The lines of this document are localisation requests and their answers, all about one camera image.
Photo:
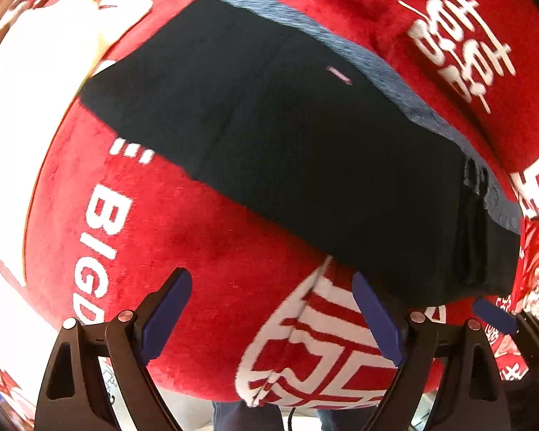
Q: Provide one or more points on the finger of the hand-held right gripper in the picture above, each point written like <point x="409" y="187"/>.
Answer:
<point x="496" y="316"/>

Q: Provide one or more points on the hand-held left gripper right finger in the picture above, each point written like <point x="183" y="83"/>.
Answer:
<point x="378" y="318"/>

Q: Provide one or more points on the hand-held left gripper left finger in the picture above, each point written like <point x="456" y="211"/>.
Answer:
<point x="161" y="318"/>

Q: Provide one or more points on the black pants with blue stripes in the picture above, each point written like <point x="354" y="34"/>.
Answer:
<point x="296" y="143"/>

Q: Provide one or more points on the red printed blanket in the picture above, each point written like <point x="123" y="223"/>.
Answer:
<point x="184" y="242"/>

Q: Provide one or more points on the person's right leg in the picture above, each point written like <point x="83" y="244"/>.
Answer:
<point x="329" y="421"/>

